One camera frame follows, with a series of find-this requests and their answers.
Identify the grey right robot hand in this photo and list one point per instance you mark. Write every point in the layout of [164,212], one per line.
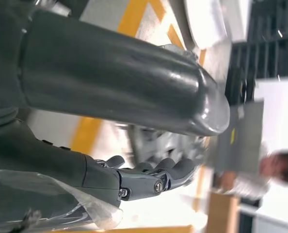
[110,80]

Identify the white shallow tray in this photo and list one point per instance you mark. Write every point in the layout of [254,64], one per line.
[204,22]

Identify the clear plastic film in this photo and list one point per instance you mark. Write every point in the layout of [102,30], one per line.
[61,205]

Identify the black carry case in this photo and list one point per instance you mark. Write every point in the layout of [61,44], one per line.
[238,86]

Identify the grey case with yellow label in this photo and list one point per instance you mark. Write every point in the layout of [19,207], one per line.
[243,138]

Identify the brown cardboard box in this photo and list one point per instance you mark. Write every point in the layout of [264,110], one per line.
[221,215]

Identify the person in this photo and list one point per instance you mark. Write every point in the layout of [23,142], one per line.
[284,167]

